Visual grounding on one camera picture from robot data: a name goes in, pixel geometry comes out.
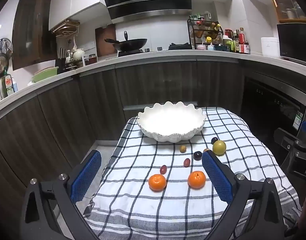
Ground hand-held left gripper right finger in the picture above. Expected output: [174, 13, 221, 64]
[202, 151, 286, 240]

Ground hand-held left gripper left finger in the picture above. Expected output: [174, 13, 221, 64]
[20, 150, 102, 240]

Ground orange mandarin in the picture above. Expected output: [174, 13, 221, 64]
[188, 171, 207, 189]
[148, 174, 167, 192]

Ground yellow-green pear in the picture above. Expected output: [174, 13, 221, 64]
[212, 140, 227, 155]

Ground white scalloped ceramic bowl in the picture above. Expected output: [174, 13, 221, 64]
[137, 102, 207, 143]

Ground built-in black dishwasher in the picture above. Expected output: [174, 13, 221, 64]
[240, 70, 306, 140]

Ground white checked cloth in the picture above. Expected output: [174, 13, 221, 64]
[83, 107, 303, 240]

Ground black microwave oven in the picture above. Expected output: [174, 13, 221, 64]
[276, 23, 306, 64]

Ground white rice cooker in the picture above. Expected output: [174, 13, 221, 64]
[261, 37, 280, 58]

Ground green plastic basin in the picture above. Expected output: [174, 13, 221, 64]
[31, 66, 59, 83]

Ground black knife block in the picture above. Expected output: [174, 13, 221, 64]
[56, 47, 71, 74]

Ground green dish soap bottle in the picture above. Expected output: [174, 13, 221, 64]
[1, 67, 15, 98]

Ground brown wooden cutting board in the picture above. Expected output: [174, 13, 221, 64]
[95, 24, 117, 57]

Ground white kitchen countertop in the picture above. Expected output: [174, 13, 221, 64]
[0, 49, 306, 124]

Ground black gas stove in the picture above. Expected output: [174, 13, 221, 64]
[117, 43, 193, 57]

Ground black wok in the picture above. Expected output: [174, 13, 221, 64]
[104, 31, 148, 52]

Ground black range hood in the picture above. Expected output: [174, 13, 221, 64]
[99, 0, 193, 23]

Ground wooden glass-door wall cabinet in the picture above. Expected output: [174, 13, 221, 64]
[266, 0, 306, 23]

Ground black wire spice rack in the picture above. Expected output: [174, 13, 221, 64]
[187, 19, 224, 49]

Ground wall rack with boards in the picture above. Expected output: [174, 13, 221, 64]
[52, 19, 80, 37]

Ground dark wooden window frame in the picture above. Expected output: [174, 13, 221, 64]
[12, 0, 57, 70]

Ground white wall cabinets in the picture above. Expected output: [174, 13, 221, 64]
[49, 0, 107, 30]

